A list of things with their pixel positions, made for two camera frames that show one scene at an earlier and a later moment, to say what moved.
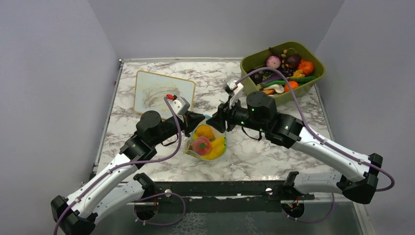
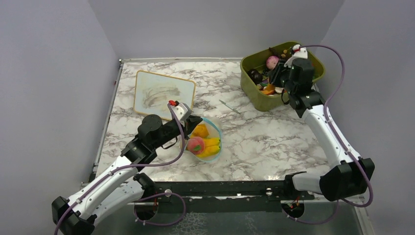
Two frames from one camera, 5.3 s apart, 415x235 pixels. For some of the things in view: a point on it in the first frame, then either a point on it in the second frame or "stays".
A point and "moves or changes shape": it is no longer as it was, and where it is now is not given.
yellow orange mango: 205,130 moves or changes shape
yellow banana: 218,146 to 211,141
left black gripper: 193,119 stays
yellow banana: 218,147 moves or changes shape
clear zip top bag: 207,142 moves or changes shape
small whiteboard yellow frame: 151,88 stays
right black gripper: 224,113 to 274,75
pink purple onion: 273,61 stays
